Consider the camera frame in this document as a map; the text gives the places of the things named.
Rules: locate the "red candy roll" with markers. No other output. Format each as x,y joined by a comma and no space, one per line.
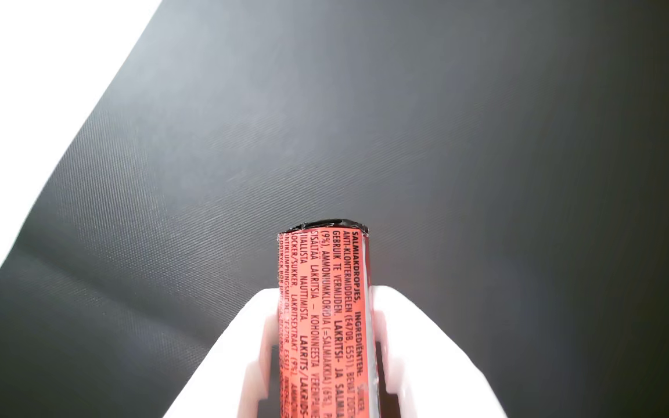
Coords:
323,302

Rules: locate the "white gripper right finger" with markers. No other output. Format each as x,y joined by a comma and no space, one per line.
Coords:
427,360

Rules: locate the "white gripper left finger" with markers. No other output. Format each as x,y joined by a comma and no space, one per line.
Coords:
236,360

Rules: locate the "dark grey table mat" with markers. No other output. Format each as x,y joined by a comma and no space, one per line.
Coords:
427,145

